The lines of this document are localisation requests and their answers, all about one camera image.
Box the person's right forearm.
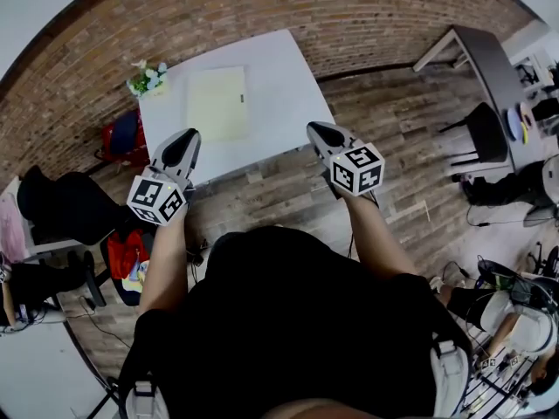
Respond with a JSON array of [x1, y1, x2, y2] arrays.
[[347, 192, 420, 278]]

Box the black office chair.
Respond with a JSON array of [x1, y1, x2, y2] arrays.
[[82, 229, 152, 308]]

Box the person's left forearm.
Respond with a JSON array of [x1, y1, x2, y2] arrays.
[[138, 214, 193, 313]]

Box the black side chair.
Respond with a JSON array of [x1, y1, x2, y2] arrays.
[[438, 101, 510, 168]]

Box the dark table with white legs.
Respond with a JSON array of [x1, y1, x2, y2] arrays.
[[412, 24, 545, 174]]

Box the grey padded shoulder strap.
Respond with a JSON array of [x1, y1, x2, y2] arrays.
[[126, 380, 169, 419], [430, 340, 472, 419]]

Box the navy cap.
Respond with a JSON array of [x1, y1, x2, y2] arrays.
[[109, 111, 141, 155]]

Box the colourful printed item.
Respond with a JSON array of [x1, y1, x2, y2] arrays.
[[121, 259, 149, 296]]

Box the yellow plate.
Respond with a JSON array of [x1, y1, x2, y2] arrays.
[[519, 102, 536, 143]]

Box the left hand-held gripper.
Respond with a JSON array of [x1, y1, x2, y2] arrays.
[[126, 128, 202, 227]]

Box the red bag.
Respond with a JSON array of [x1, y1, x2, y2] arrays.
[[107, 229, 152, 281]]

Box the black cloth covered chair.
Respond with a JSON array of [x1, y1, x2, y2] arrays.
[[16, 165, 135, 247]]

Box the pink cloth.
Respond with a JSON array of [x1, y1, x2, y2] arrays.
[[0, 192, 31, 264]]

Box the person's black shirt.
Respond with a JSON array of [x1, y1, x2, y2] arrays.
[[135, 225, 471, 419]]

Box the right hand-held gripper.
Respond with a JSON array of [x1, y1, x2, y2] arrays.
[[307, 121, 386, 209]]

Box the potted white flowers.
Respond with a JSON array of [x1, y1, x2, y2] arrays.
[[126, 58, 169, 100]]

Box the white framed desk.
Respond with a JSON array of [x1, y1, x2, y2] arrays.
[[0, 176, 84, 265]]

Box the pale yellow cloth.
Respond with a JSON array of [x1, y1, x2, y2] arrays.
[[185, 65, 251, 144]]

